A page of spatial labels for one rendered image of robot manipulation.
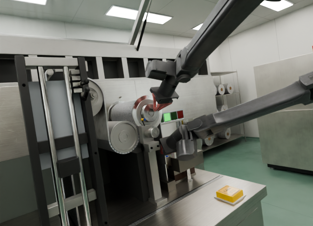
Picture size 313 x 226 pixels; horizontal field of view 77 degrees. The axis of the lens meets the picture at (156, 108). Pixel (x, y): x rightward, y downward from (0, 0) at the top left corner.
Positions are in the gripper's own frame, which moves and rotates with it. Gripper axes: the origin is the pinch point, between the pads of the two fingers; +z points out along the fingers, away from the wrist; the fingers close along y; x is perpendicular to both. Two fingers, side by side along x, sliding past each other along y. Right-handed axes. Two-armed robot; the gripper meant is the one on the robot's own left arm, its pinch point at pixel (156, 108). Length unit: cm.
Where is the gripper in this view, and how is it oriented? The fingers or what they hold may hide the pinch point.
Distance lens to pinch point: 79.2
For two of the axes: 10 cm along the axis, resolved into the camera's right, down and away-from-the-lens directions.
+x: -4.8, -7.1, 5.2
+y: 8.0, -1.1, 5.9
